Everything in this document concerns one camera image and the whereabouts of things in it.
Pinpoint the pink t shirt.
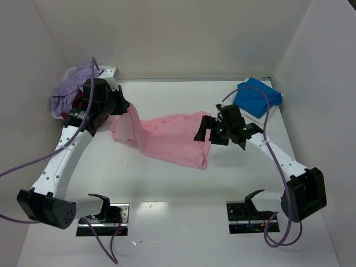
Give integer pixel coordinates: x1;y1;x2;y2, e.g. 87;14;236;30
110;105;211;170

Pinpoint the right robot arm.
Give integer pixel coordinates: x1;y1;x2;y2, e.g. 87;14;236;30
194;104;327;223

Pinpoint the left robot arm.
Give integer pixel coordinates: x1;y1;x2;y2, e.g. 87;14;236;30
17;78;130;229

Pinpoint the white folded t shirt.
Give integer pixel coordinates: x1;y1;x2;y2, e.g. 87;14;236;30
239;77;284;126

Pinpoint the blue folded t shirt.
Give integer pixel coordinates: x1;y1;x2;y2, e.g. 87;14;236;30
232;77;284;118

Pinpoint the red t shirt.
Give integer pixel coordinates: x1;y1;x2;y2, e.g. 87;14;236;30
62;93;103;127

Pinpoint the purple t shirt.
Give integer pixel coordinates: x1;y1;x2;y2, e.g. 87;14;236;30
51;63;100;119

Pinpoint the white laundry basket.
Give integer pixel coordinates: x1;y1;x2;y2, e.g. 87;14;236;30
51;63;118;119

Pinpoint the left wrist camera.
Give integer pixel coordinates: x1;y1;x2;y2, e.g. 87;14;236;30
99;66;118;91

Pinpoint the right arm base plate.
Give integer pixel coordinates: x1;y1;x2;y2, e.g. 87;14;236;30
226;201;274;234

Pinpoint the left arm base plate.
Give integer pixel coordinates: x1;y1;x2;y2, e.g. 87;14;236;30
86;203;130;236

